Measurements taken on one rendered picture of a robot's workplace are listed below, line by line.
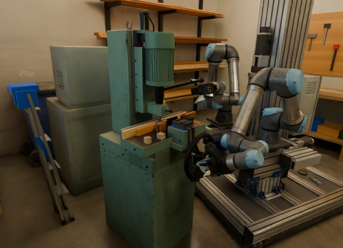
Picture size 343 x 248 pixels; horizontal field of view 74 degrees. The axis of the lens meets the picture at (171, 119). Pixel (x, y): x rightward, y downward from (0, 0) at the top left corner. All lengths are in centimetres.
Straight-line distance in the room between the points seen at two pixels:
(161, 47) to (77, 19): 247
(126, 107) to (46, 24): 225
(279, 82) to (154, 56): 68
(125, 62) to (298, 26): 121
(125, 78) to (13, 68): 219
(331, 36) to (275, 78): 311
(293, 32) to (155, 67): 100
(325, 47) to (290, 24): 252
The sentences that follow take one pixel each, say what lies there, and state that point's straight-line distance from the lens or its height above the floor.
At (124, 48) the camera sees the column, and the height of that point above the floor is 141.
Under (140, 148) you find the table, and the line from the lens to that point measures 126.
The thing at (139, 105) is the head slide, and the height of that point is 105.
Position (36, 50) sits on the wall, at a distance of 355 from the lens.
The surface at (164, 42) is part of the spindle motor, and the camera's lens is 136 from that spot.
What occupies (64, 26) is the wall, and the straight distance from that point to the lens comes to 364.
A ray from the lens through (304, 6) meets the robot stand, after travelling 193.
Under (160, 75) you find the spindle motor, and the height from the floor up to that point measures 126.
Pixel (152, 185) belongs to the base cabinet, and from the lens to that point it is 141.
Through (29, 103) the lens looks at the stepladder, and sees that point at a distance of 180.
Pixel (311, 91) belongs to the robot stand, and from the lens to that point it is 206.
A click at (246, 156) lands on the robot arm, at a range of 103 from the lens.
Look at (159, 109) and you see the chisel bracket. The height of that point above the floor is 104.
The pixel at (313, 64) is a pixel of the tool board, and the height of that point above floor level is 120.
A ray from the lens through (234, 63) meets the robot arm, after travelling 180.
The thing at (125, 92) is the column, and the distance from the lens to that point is 156.
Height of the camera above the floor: 143
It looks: 18 degrees down
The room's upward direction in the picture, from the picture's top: 1 degrees clockwise
